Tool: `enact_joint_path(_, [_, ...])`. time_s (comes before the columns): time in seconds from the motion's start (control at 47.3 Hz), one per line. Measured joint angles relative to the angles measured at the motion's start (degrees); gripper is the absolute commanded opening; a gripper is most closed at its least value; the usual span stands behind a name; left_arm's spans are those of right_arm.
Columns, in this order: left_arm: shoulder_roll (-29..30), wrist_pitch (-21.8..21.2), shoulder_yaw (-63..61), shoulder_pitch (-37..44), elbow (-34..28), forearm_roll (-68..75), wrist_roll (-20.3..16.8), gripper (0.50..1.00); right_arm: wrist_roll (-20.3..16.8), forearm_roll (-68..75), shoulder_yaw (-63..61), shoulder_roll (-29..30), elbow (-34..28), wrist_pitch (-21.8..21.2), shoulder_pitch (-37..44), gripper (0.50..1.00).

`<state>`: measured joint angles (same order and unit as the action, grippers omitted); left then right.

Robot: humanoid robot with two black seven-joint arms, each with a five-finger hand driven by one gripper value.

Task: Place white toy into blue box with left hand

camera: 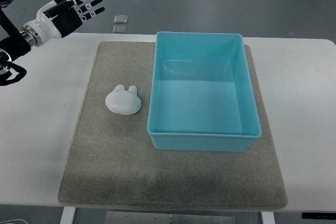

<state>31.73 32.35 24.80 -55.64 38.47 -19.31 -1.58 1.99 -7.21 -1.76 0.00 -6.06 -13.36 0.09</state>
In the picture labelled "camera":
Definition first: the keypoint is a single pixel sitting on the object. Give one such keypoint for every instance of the black table control panel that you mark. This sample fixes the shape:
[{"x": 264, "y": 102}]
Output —
[{"x": 318, "y": 215}]

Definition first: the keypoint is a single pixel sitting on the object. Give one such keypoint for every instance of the floor socket plate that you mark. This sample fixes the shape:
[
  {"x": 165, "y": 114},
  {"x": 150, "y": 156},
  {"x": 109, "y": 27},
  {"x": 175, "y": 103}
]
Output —
[
  {"x": 120, "y": 19},
  {"x": 120, "y": 29}
]

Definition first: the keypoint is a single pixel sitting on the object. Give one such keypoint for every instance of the white rabbit toy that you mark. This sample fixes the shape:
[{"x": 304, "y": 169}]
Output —
[{"x": 123, "y": 101}]

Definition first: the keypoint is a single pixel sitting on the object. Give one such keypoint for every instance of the metal plate under table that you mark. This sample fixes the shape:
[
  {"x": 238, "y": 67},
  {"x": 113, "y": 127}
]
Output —
[{"x": 142, "y": 217}]

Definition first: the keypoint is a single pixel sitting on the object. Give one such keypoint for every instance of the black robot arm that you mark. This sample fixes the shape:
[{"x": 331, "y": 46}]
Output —
[{"x": 16, "y": 44}]

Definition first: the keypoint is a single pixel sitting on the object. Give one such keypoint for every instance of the grey felt mat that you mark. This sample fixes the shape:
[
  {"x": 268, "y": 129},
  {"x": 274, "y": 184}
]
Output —
[{"x": 112, "y": 162}]

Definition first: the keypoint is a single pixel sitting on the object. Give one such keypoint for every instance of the upper floor socket plate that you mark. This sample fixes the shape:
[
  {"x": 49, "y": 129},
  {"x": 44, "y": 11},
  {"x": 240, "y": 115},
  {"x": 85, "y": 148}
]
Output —
[{"x": 120, "y": 19}]

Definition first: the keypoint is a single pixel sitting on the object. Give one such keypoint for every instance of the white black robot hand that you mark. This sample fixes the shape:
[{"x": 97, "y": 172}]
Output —
[{"x": 58, "y": 19}]

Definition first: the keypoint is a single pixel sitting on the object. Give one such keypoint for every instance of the lower floor socket plate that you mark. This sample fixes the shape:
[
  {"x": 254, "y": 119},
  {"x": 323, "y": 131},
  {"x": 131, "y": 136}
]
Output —
[{"x": 120, "y": 29}]

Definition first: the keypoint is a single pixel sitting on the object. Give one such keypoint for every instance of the blue plastic box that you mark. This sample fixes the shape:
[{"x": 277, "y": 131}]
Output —
[{"x": 202, "y": 97}]

